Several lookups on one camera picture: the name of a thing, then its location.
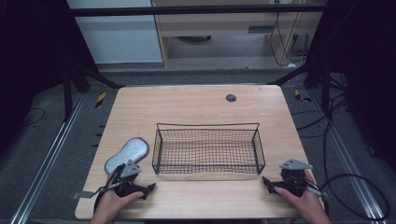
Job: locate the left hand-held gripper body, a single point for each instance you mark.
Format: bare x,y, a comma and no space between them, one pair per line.
128,172

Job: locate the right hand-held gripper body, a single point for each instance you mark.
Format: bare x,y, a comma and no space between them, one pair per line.
294,177

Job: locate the person's right hand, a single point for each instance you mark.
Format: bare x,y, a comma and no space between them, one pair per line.
303,205

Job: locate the person's left hand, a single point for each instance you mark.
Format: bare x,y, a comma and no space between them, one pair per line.
112,205

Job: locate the yellow black striped tape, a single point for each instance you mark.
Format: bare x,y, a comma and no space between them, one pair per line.
100,100
301,97

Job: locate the grey round table grommet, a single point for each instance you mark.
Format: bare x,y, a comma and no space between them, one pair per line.
231,98

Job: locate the black curtain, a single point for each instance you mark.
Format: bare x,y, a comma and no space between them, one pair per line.
364,77
34,62

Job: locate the white cabinet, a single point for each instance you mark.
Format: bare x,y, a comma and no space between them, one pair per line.
118,40

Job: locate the light wooden desk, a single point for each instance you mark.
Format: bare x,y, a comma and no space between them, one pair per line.
218,26

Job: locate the aluminium floor rail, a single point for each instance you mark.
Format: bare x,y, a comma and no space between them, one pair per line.
351,168
46,161

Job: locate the black metal frame stand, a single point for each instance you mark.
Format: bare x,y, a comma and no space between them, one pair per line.
70,90
325,84

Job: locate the black horizontal frame bar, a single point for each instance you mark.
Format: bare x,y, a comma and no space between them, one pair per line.
186,10

